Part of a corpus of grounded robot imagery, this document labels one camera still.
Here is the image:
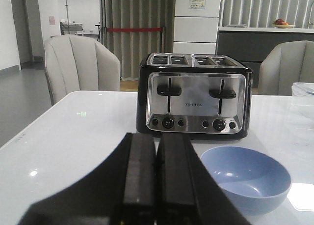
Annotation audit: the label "beige armchair right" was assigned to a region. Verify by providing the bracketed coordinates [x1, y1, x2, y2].
[258, 40, 314, 95]

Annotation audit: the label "fruit plate on counter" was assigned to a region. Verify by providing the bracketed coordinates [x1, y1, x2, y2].
[272, 19, 295, 28]

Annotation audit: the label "beige armchair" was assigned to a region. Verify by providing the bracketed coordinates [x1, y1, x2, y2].
[44, 35, 120, 104]
[258, 40, 314, 95]

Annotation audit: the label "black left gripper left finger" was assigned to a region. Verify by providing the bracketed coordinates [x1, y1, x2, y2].
[19, 133, 156, 225]

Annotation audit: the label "black chrome four-slot toaster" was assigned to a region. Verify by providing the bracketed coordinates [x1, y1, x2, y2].
[136, 53, 253, 140]

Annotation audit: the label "clear plastic container blue clips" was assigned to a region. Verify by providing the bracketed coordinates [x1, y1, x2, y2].
[291, 83, 314, 97]

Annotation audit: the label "white refrigerator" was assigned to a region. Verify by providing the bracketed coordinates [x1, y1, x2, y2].
[173, 0, 221, 54]

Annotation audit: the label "red barrier belt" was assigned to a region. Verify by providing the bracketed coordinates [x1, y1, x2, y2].
[106, 27, 163, 32]

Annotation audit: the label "pink wall notice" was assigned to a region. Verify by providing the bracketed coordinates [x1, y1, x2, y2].
[49, 16, 55, 26]

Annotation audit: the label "beige armchair left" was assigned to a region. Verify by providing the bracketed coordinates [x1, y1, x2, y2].
[44, 35, 120, 104]

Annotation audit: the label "blue plastic bowl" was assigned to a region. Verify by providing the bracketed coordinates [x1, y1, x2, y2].
[200, 146, 291, 215]

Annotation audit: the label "metal trolley in background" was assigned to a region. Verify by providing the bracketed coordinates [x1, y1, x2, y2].
[60, 0, 84, 36]

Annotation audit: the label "grey kitchen counter cabinet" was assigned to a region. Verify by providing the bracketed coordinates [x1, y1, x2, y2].
[216, 27, 314, 88]

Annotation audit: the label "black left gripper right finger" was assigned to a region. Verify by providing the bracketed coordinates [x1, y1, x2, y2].
[157, 133, 249, 225]

